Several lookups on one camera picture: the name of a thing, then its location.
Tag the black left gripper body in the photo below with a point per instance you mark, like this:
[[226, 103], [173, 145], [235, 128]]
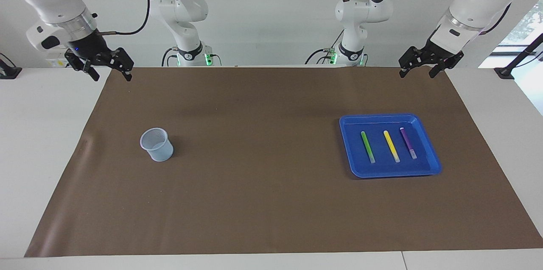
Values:
[[441, 54]]

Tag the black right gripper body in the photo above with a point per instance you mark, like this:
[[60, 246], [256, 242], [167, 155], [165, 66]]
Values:
[[91, 51]]

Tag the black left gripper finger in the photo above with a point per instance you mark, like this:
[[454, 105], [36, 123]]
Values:
[[437, 68], [407, 64]]

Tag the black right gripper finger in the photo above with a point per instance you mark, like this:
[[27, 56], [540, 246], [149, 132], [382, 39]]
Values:
[[126, 73], [93, 74]]

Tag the purple pen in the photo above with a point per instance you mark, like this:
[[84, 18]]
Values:
[[407, 142]]

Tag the yellow pen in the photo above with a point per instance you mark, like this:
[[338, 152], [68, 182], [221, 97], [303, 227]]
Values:
[[391, 146]]

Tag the green pen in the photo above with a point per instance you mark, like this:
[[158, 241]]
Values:
[[367, 146]]

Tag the black angled stand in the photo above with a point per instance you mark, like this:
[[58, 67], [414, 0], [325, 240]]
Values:
[[505, 73]]

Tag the translucent plastic cup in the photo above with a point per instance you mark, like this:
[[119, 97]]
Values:
[[159, 151]]

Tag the bright window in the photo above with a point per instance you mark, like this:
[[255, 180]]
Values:
[[528, 24]]

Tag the blue plastic tray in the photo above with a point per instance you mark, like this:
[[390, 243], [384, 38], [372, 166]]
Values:
[[382, 168]]

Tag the brown paper table mat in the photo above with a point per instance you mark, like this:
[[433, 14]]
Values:
[[271, 202]]

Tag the white wall power socket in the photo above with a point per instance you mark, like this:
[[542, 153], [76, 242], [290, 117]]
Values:
[[57, 63]]

